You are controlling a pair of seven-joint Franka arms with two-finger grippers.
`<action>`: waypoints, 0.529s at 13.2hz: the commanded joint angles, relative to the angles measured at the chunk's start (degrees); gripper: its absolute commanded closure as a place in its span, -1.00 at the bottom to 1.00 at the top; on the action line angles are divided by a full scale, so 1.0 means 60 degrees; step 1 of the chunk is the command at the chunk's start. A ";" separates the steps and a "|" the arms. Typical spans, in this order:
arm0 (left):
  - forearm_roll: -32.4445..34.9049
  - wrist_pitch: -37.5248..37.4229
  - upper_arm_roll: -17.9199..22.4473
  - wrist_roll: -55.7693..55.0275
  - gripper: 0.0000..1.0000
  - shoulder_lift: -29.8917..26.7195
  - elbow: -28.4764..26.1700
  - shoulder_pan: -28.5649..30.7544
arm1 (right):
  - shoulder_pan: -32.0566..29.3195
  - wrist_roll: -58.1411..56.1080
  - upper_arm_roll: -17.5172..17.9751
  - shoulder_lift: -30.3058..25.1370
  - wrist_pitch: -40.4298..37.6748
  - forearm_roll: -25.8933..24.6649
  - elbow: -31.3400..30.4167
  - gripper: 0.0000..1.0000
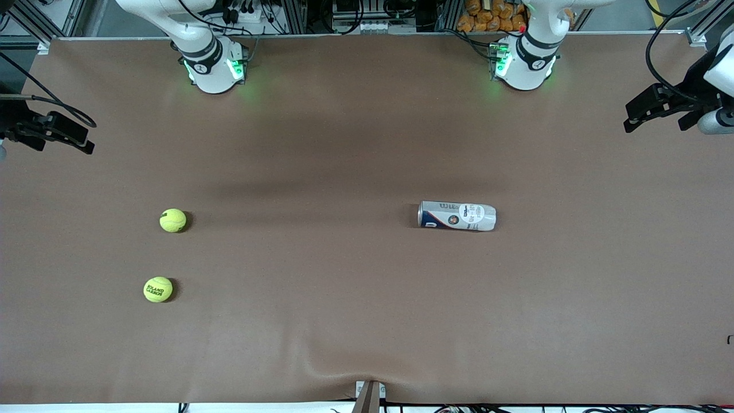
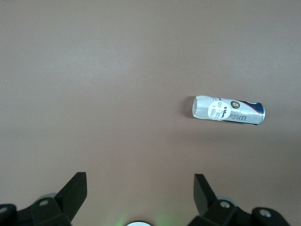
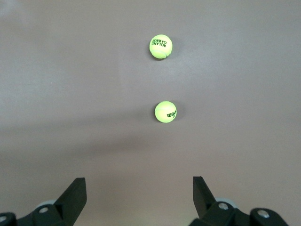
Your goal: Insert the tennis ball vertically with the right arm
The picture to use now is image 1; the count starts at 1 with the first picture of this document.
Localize aluminium frame profile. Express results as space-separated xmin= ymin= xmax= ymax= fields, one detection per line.
xmin=0 ymin=0 xmax=88 ymax=50
xmin=654 ymin=0 xmax=734 ymax=48

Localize white blue tennis ball can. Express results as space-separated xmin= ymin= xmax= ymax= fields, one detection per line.
xmin=417 ymin=200 xmax=497 ymax=232

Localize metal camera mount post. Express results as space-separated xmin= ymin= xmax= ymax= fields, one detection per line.
xmin=351 ymin=380 xmax=386 ymax=413

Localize pile of orange objects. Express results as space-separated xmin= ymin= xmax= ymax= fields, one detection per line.
xmin=457 ymin=0 xmax=529 ymax=33

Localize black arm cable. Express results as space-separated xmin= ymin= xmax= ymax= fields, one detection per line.
xmin=645 ymin=0 xmax=715 ymax=105
xmin=0 ymin=52 xmax=97 ymax=129

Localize brown table cover mat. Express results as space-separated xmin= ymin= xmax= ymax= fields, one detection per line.
xmin=0 ymin=32 xmax=734 ymax=406

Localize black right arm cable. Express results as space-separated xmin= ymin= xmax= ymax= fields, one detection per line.
xmin=0 ymin=52 xmax=97 ymax=129

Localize yellow tennis ball Roland Garros print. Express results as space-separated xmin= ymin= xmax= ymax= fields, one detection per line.
xmin=143 ymin=276 xmax=174 ymax=303

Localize aluminium frame post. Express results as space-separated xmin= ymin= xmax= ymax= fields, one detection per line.
xmin=280 ymin=0 xmax=308 ymax=34
xmin=436 ymin=0 xmax=463 ymax=33

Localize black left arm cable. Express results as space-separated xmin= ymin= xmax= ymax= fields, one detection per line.
xmin=645 ymin=0 xmax=715 ymax=105

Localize white power strip black plugs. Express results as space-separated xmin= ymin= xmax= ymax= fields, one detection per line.
xmin=225 ymin=0 xmax=266 ymax=25

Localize yellow tennis ball Wilson print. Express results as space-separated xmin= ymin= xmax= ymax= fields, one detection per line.
xmin=159 ymin=208 xmax=188 ymax=233

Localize white electrical box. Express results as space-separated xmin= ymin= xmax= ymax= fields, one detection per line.
xmin=331 ymin=16 xmax=403 ymax=35

